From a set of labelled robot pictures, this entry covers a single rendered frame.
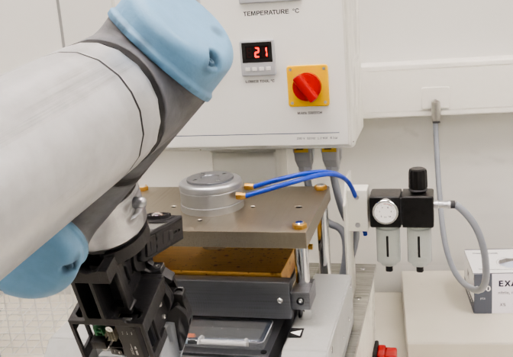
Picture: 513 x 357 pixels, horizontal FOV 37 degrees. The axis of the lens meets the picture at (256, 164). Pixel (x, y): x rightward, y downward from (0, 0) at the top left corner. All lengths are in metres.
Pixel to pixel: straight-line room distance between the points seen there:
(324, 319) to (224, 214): 0.17
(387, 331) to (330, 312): 0.51
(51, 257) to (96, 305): 0.21
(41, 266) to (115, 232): 0.15
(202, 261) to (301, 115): 0.25
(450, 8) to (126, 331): 0.97
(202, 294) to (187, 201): 0.12
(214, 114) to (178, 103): 0.63
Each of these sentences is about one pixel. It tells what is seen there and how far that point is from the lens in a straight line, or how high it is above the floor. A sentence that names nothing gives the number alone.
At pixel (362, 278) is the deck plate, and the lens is 1.17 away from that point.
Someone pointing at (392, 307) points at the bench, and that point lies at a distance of 1.50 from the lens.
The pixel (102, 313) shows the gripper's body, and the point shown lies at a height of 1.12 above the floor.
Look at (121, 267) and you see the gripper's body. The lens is 0.66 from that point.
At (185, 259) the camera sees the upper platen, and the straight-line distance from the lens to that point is 0.93.
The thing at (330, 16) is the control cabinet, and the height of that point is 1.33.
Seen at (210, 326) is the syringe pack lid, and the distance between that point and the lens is 0.88.
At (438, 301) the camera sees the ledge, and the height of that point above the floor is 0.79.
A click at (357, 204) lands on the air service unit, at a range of 1.04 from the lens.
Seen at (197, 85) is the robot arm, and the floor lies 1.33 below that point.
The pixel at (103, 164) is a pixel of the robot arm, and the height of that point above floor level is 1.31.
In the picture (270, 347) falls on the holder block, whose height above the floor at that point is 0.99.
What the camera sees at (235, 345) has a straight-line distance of 0.85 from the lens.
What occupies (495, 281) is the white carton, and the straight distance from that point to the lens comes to 1.36.
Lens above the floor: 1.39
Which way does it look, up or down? 14 degrees down
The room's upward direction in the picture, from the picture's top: 4 degrees counter-clockwise
